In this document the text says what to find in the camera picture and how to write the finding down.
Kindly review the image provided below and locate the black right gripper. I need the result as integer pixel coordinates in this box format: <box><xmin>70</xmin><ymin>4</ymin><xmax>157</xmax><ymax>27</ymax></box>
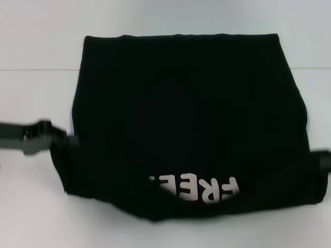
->
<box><xmin>310</xmin><ymin>148</ymin><xmax>331</xmax><ymax>173</ymax></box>

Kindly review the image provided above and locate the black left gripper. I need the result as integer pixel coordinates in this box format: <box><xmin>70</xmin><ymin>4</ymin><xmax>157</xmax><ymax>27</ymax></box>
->
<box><xmin>0</xmin><ymin>118</ymin><xmax>78</xmax><ymax>156</ymax></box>

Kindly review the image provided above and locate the black shirt with FREE print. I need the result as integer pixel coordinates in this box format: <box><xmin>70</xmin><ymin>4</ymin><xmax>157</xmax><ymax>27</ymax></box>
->
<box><xmin>50</xmin><ymin>33</ymin><xmax>326</xmax><ymax>224</ymax></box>

